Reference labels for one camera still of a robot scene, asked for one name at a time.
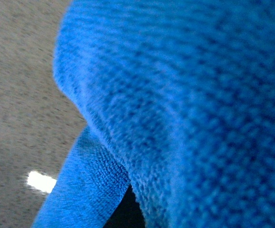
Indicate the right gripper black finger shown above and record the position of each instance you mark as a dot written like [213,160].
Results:
[128,213]

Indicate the blue microfiber cloth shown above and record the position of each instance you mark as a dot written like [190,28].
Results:
[179,99]

